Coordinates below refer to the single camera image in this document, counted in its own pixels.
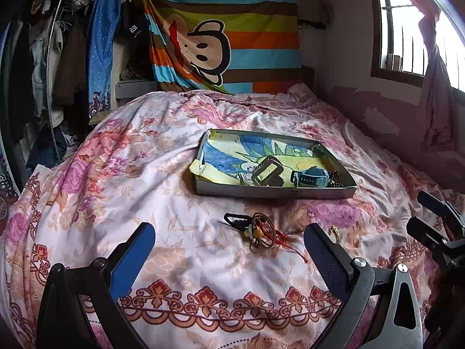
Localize hanging clothes in wardrobe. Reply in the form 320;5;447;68
1;0;94;171

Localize black bead necklace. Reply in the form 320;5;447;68
326;170;345;189

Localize striped monkey blanket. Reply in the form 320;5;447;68
140;0;303;95

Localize blue digital watch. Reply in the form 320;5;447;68
290;166;330;188

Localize black cap hanging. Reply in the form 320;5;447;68
118;1;149;44

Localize floral pink bed quilt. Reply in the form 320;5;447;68
0;82;465;349

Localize keyring with red charm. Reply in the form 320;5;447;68
223;213;308;263

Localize pink window curtain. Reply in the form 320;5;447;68
410;0;456;151

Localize blue dotted wardrobe curtain right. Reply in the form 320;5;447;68
87;0;121;119

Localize barred window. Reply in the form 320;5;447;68
371;0;464;91

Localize grey tray with drawing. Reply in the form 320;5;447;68
189;129;357;199

